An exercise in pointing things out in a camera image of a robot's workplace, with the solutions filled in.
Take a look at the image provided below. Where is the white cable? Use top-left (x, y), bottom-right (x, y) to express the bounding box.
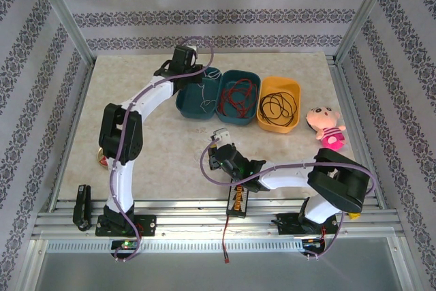
top-left (199, 68), bottom-right (221, 114)

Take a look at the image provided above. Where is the red cable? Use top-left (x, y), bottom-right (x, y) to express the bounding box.
top-left (223, 78), bottom-right (258, 108)
top-left (218, 86), bottom-right (253, 118)
top-left (224, 81), bottom-right (256, 117)

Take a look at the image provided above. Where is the black cable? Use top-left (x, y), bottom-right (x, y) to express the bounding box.
top-left (259, 95), bottom-right (294, 127)
top-left (267, 91), bottom-right (298, 123)

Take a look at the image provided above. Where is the teal plastic bin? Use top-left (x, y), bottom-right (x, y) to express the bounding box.
top-left (215, 69), bottom-right (262, 125)
top-left (175, 65), bottom-right (224, 121)

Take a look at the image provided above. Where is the black battery pack orange print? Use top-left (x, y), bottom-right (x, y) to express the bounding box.
top-left (227, 185), bottom-right (249, 219)

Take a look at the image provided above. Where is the orange plastic bin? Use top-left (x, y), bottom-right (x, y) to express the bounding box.
top-left (255, 75), bottom-right (302, 135)

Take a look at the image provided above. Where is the pink plush doll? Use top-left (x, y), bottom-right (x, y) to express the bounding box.
top-left (305, 106), bottom-right (347, 153)

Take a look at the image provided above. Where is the grey metal panel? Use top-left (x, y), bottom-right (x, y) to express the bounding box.
top-left (33, 251), bottom-right (409, 291)

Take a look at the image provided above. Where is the red round tin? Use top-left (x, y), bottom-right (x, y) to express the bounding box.
top-left (95, 146), bottom-right (108, 169)

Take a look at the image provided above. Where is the left controller board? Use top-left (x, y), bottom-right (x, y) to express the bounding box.
top-left (111, 240), bottom-right (140, 251)

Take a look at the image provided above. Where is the black clamp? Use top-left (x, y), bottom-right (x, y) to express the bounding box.
top-left (73, 184), bottom-right (93, 231)

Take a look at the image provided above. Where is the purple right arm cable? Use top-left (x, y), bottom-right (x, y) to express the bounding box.
top-left (199, 136), bottom-right (375, 262)

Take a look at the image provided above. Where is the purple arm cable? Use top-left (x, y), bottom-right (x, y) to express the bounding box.
top-left (199, 136), bottom-right (375, 262)
top-left (108, 35), bottom-right (215, 264)

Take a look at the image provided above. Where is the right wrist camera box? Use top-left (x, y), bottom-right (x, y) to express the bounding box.
top-left (211, 128), bottom-right (231, 144)

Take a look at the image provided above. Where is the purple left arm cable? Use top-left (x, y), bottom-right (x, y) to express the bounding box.
top-left (108, 35), bottom-right (215, 264)

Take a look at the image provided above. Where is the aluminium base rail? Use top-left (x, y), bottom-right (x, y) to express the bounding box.
top-left (30, 197), bottom-right (399, 241)

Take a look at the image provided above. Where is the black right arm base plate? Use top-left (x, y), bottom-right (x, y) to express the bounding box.
top-left (276, 212), bottom-right (338, 236)

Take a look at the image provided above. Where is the slotted white cable duct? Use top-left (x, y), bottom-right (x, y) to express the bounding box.
top-left (46, 239), bottom-right (304, 254)

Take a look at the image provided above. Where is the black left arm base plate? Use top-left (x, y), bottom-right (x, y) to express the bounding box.
top-left (95, 214), bottom-right (157, 237)

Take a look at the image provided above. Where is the aluminium side rail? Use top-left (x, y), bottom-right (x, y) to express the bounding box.
top-left (47, 62), bottom-right (95, 203)
top-left (325, 55), bottom-right (388, 210)

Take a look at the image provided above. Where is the red battery lead wire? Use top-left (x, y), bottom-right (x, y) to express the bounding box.
top-left (221, 216), bottom-right (233, 265)

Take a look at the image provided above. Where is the aluminium frame post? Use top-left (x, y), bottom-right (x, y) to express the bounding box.
top-left (29, 0), bottom-right (95, 66)
top-left (335, 0), bottom-right (403, 63)

